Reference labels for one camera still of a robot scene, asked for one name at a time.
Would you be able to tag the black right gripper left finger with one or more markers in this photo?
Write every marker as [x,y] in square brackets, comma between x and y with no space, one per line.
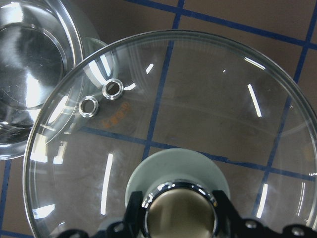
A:
[131,224]

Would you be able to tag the glass pot lid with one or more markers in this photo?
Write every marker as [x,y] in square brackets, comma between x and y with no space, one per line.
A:
[176,115]

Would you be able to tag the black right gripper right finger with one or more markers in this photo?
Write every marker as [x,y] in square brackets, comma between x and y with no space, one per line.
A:
[229,224]

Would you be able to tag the pale green cooking pot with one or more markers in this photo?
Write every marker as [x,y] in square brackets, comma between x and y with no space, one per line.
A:
[40,42]

